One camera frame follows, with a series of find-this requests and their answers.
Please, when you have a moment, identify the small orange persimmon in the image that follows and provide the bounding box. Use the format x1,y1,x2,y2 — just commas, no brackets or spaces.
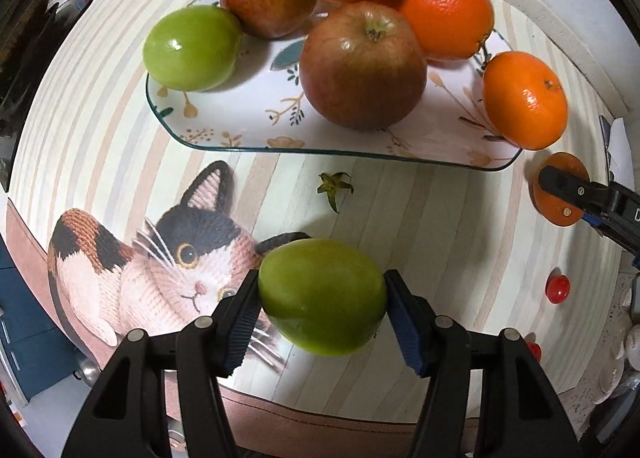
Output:
530,152,590,227

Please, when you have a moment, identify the small red cherry tomato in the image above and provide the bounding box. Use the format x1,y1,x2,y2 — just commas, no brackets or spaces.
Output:
544,274,570,304

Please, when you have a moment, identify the orange mandarin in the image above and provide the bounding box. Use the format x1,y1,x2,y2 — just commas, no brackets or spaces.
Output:
483,51,568,150

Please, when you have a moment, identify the green apple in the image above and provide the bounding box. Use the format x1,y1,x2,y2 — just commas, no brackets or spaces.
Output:
258,238,386,356
142,5,243,92

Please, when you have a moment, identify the orange with stem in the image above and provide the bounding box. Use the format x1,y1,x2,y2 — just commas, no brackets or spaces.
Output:
382,0,495,62

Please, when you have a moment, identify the cat print striped placemat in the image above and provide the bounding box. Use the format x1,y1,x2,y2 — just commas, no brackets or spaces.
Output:
3,0,629,457

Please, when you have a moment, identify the green fruit calyx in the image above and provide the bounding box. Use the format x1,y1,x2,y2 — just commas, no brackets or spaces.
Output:
317,171,355,213

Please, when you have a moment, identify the floral oval ceramic plate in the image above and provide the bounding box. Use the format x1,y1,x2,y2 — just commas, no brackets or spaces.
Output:
145,0,522,171

